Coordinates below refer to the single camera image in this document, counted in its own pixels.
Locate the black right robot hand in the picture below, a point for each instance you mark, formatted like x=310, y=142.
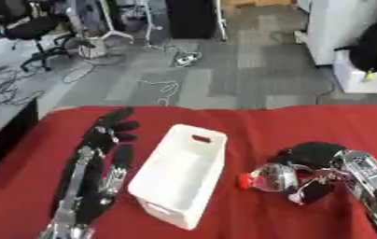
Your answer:
x=311, y=154

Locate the white storage box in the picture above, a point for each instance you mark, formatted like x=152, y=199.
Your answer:
x=358, y=79

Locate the white cabinet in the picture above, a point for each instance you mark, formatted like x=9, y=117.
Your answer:
x=339, y=28

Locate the black office chair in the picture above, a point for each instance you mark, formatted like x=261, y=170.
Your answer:
x=31, y=29

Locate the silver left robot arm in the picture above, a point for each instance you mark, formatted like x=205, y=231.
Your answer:
x=66, y=231

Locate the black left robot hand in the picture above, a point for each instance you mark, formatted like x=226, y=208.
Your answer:
x=96, y=133

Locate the white metal stand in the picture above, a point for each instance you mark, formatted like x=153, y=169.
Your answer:
x=102, y=37

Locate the clear plastic bottle red cap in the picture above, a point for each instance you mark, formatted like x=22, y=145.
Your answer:
x=273, y=179

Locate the white plastic box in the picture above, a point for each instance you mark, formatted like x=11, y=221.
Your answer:
x=178, y=177

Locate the grey side table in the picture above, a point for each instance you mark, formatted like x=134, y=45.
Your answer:
x=9, y=130

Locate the black cabinet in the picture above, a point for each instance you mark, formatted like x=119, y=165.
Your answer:
x=190, y=18

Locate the white power strip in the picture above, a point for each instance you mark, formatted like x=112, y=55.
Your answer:
x=185, y=59

